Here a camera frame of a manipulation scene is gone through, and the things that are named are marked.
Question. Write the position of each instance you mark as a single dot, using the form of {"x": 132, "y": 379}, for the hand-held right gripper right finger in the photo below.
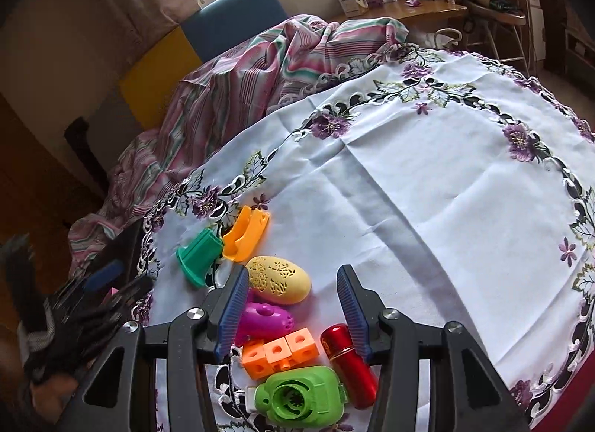
{"x": 353, "y": 316}

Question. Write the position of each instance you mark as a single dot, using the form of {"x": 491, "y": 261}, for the person's left hand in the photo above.
{"x": 65, "y": 343}

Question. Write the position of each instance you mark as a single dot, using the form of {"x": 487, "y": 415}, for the dark green plastic toy piece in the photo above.
{"x": 200, "y": 255}

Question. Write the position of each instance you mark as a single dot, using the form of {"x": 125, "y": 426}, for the wooden chair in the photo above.
{"x": 499, "y": 13}

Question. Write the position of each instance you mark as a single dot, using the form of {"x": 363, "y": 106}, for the white floral embroidered tablecloth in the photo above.
{"x": 418, "y": 181}

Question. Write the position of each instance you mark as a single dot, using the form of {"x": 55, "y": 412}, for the striped pink green blanket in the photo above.
{"x": 223, "y": 88}

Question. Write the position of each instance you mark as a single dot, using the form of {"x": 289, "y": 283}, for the white cabinet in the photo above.
{"x": 535, "y": 18}

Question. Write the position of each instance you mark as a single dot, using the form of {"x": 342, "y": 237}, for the red cloth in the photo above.
{"x": 567, "y": 420}

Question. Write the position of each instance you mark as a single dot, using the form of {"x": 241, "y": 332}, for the light green round plastic toy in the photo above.
{"x": 320, "y": 390}

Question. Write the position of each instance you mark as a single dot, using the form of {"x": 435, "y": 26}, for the blue headboard panel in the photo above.
{"x": 232, "y": 18}

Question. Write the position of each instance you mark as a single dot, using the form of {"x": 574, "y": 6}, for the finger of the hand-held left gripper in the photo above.
{"x": 135, "y": 290}
{"x": 104, "y": 275}

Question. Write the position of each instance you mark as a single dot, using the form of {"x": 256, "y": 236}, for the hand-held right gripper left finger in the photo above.
{"x": 232, "y": 311}

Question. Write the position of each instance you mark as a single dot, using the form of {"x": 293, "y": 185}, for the red plastic toy piece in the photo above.
{"x": 346, "y": 357}

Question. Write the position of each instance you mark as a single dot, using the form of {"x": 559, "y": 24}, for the wooden desk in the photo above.
{"x": 418, "y": 11}

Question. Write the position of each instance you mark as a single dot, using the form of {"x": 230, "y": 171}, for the yellow egg-shaped plastic toy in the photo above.
{"x": 283, "y": 281}

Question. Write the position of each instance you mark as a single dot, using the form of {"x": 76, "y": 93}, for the purple plastic toy piece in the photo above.
{"x": 265, "y": 320}

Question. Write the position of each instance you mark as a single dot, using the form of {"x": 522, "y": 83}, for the orange cube block toy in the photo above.
{"x": 279, "y": 353}

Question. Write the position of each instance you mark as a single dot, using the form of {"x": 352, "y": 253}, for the yellow headboard panel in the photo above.
{"x": 158, "y": 79}

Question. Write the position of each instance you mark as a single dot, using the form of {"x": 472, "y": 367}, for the orange curved plastic toy piece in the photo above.
{"x": 246, "y": 234}

